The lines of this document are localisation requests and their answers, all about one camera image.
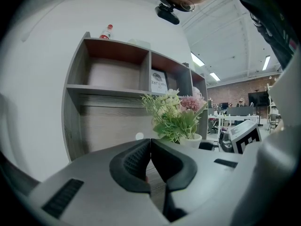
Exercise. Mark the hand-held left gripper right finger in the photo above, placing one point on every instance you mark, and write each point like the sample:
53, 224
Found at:
178, 171

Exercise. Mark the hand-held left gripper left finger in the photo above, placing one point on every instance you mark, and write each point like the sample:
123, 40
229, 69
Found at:
127, 173

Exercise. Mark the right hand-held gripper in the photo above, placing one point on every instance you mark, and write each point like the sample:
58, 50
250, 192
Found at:
245, 138

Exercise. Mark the flowers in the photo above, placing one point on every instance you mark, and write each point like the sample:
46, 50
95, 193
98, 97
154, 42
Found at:
175, 120

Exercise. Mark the white office table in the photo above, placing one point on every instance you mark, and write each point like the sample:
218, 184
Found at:
235, 118

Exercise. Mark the grey wooden shelf unit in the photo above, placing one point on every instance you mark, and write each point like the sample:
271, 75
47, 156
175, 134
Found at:
110, 116

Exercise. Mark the rectangular ceiling light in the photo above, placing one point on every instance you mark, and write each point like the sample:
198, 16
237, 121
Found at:
215, 76
266, 62
197, 59

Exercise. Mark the black monitor on stand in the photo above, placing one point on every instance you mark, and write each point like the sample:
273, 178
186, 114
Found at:
258, 98

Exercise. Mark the grey folding chair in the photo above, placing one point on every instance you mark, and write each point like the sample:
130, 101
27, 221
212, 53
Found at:
273, 121

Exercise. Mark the black framed picture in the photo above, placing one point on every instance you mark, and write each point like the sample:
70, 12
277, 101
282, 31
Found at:
159, 82

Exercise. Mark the clear bottle with red label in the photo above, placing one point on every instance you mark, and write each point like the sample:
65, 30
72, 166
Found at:
106, 33

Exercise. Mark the person's dark jacket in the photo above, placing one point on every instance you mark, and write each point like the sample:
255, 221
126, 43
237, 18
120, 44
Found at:
270, 13

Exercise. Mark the black head camera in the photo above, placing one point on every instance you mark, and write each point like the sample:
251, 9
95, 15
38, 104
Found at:
168, 14

